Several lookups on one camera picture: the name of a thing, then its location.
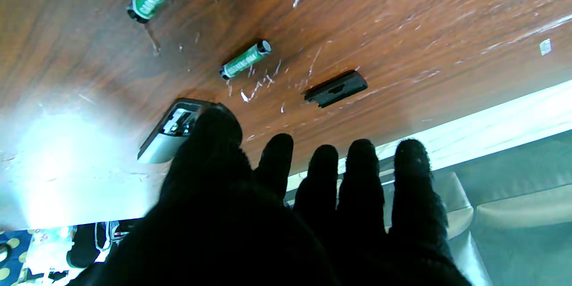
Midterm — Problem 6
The black remote control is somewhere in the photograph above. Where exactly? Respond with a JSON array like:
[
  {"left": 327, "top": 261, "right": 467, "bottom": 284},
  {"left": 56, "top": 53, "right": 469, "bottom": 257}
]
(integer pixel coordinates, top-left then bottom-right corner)
[{"left": 137, "top": 97, "right": 224, "bottom": 164}]

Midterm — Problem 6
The black rounded object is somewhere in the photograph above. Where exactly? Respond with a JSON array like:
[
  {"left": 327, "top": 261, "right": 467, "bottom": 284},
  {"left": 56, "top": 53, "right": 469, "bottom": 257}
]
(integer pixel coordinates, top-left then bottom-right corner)
[{"left": 66, "top": 223, "right": 108, "bottom": 269}]

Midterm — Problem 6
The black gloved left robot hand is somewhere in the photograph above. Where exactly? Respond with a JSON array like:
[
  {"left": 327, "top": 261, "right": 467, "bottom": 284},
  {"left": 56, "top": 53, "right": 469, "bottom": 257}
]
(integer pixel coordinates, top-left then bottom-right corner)
[{"left": 67, "top": 105, "right": 472, "bottom": 286}]

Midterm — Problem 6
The black battery cover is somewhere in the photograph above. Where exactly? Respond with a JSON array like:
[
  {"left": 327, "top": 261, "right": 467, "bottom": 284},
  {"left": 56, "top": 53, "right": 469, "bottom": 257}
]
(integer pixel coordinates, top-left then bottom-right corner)
[{"left": 304, "top": 70, "right": 369, "bottom": 109}]

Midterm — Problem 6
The blue polka dot mat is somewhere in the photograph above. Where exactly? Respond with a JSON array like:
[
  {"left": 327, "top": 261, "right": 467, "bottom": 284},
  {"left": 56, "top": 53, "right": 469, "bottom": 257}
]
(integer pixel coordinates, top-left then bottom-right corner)
[{"left": 0, "top": 230, "right": 34, "bottom": 286}]

